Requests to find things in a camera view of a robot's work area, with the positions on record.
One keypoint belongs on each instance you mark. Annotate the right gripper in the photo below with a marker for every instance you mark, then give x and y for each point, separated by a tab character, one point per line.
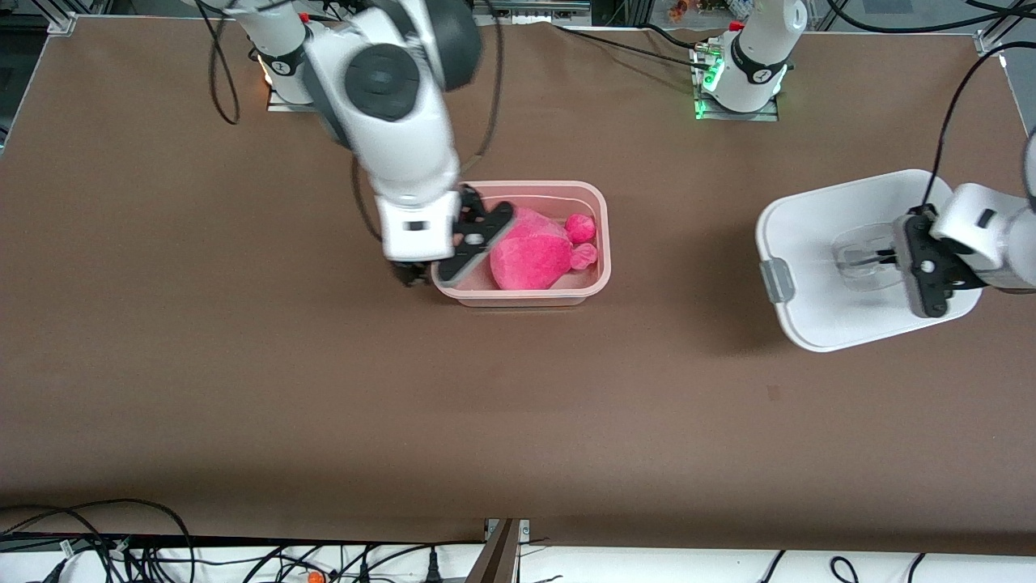
410	274

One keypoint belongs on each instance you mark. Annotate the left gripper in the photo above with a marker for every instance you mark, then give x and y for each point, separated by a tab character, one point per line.
882	259

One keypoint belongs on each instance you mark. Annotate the white box lid grey clips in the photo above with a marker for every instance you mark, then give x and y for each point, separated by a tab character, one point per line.
817	267

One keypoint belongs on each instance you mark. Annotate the pink plush toy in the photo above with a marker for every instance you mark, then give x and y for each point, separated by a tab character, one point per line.
530	259

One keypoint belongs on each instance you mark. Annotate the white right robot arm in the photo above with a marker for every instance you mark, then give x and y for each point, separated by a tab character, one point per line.
388	121

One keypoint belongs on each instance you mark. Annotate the pink plastic box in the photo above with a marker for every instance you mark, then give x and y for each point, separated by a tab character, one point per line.
526	295

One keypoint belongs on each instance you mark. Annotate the brown table cover sheet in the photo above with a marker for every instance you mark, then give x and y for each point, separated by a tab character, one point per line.
518	421

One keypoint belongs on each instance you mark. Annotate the grey metal device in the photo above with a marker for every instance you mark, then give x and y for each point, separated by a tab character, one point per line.
542	10

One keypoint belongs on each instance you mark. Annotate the aluminium profile end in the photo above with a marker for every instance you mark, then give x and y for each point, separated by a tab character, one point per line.
61	18

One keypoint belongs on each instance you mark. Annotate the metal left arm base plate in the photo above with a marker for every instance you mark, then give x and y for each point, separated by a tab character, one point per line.
736	116

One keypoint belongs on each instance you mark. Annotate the aluminium frame corner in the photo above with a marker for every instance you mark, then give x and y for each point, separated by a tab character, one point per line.
999	28

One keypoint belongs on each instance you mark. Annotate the aluminium profile post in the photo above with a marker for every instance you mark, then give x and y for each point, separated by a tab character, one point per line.
498	555

